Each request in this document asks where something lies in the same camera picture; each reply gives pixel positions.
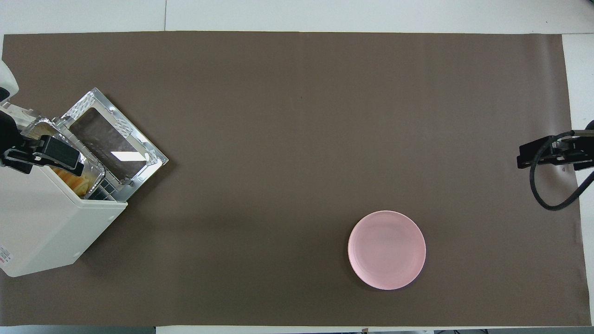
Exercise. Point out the sliced golden bread loaf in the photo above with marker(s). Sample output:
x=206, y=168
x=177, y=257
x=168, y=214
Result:
x=76, y=183

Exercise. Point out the pink round plate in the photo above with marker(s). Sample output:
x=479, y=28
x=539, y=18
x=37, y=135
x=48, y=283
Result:
x=386, y=250

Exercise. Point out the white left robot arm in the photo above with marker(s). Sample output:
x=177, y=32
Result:
x=5, y=83

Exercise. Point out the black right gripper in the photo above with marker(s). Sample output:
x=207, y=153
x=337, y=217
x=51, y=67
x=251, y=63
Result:
x=584, y=160

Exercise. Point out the cream toaster oven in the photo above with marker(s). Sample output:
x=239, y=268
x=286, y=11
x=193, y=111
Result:
x=41, y=222

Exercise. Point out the brown table mat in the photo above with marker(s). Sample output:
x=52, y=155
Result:
x=278, y=139

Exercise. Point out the glass chrome oven door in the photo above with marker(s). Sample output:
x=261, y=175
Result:
x=139, y=144

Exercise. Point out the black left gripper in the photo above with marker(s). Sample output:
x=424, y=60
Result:
x=9, y=134

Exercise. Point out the aluminium foil tray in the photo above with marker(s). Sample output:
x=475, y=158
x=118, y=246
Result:
x=93, y=169

